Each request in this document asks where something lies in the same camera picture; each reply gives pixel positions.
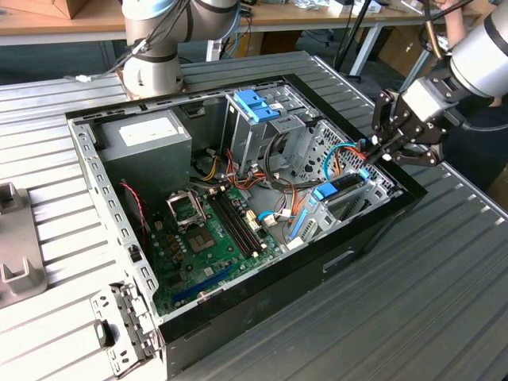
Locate cardboard box white labels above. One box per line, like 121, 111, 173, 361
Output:
486, 166, 508, 199

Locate grey power supply unit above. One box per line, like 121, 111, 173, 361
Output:
94, 109, 194, 207

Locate green motherboard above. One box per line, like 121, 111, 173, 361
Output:
148, 186, 287, 318

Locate coloured wire bundle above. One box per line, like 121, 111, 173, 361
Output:
224, 148, 325, 218

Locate blue expansion slot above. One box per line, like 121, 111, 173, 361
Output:
170, 264, 236, 306

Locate black RAM slot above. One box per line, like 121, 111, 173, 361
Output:
217, 190, 264, 252
208, 193, 255, 258

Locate brown cardboard box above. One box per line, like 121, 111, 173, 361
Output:
0, 0, 87, 20
376, 25, 429, 79

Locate grey metal slot bracket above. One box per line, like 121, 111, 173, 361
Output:
89, 280, 166, 378

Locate black PC case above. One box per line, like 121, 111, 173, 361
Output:
64, 73, 429, 381

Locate blue data wire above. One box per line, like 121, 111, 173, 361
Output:
322, 143, 358, 183

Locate red black fan wire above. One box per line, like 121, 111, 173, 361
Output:
119, 181, 148, 236

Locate grey metal drive cage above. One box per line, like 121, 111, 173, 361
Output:
221, 85, 321, 178

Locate wooden desk white frame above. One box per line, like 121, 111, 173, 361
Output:
237, 0, 483, 76
0, 7, 128, 47

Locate blue wire white plug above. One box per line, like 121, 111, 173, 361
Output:
256, 210, 298, 228

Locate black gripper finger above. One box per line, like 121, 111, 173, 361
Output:
368, 138, 444, 167
363, 90, 412, 163

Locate person in dark shirt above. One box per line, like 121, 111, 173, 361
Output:
440, 94, 508, 191

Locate CPU socket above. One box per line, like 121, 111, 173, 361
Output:
164, 189, 209, 235

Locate black plastic latch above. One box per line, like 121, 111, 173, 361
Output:
93, 318, 116, 349

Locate blue plastic drive rail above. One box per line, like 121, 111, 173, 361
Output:
233, 90, 282, 125

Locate square chipset chip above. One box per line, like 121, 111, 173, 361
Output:
187, 231, 218, 255

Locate grey cable white plug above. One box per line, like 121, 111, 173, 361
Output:
63, 47, 136, 83

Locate yellow orange wire pair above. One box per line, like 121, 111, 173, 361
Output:
201, 153, 222, 183

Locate hard disk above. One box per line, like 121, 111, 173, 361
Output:
288, 168, 368, 242

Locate red orange power wire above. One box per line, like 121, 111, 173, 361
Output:
333, 144, 376, 175

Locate black tripod stand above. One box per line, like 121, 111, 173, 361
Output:
333, 0, 376, 83

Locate grey parts rack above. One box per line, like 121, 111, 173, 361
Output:
0, 181, 49, 310

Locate grey metal disk bay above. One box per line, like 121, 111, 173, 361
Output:
284, 169, 405, 248

